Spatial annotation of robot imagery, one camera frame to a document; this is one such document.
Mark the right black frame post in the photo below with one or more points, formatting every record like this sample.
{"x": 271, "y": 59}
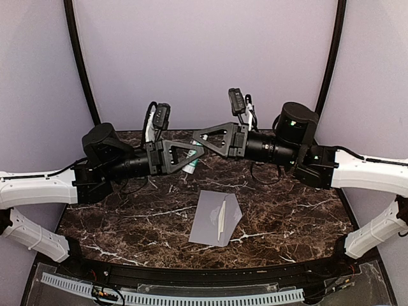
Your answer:
{"x": 332, "y": 57}

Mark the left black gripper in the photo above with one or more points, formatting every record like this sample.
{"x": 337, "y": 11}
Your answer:
{"x": 159, "y": 156}

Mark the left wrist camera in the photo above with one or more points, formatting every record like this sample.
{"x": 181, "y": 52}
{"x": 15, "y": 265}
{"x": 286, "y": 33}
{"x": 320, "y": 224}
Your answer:
{"x": 156, "y": 121}

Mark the grey envelope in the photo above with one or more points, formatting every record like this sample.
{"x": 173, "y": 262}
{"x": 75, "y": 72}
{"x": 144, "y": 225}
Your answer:
{"x": 205, "y": 224}

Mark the black front rail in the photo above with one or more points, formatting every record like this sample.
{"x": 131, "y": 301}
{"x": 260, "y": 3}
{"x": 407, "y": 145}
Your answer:
{"x": 152, "y": 258}

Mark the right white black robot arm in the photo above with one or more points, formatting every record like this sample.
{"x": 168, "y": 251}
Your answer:
{"x": 324, "y": 167}

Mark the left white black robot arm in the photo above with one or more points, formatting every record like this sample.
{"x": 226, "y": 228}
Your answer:
{"x": 88, "y": 180}

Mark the black frame post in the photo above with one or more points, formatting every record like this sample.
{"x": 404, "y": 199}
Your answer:
{"x": 332, "y": 57}
{"x": 80, "y": 62}

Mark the white slotted cable duct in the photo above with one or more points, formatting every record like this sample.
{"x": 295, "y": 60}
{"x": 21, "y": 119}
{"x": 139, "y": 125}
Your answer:
{"x": 83, "y": 289}

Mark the green glue stick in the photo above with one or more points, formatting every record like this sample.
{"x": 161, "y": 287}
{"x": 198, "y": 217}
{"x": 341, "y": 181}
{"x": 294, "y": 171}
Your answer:
{"x": 190, "y": 168}

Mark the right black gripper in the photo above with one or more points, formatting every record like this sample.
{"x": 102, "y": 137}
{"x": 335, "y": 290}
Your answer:
{"x": 239, "y": 135}

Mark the small circuit board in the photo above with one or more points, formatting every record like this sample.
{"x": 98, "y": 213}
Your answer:
{"x": 100, "y": 295}

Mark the left black frame post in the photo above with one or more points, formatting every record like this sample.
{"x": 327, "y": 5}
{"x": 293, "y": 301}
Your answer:
{"x": 80, "y": 62}

